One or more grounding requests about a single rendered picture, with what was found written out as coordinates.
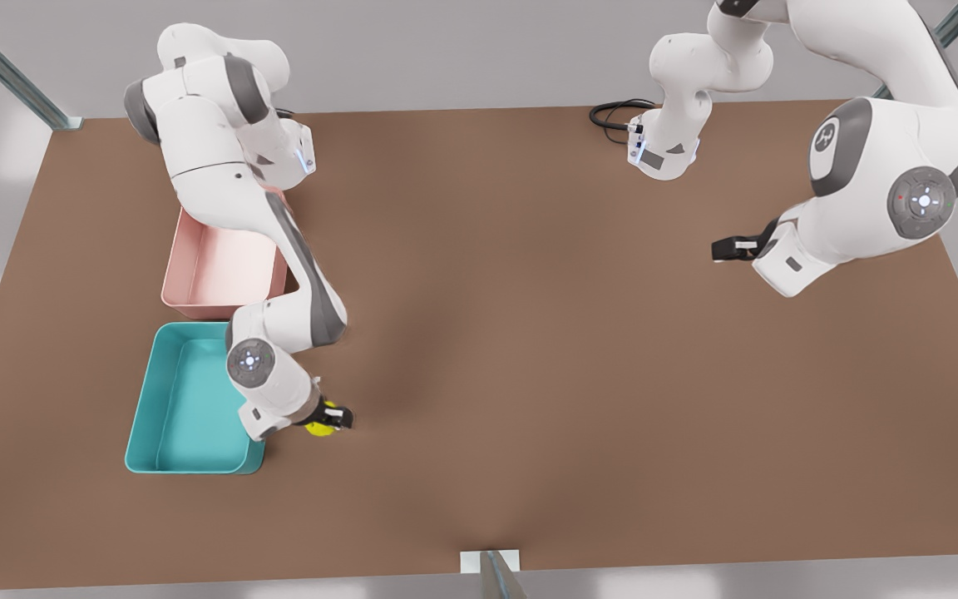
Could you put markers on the yellow round fruit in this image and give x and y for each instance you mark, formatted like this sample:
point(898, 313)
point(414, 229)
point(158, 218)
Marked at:
point(319, 426)

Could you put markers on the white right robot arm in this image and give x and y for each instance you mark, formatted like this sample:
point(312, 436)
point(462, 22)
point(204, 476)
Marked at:
point(221, 166)

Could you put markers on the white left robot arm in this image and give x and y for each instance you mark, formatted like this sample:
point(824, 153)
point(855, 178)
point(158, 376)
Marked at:
point(878, 166)

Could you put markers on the teal plastic tray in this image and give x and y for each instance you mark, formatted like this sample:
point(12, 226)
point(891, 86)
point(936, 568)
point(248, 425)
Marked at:
point(188, 408)

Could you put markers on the pink plastic tray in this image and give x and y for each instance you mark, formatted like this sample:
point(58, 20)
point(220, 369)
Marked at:
point(217, 270)

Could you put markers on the silver frame post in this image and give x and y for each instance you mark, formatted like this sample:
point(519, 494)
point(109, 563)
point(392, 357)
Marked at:
point(496, 574)
point(945, 37)
point(5, 71)

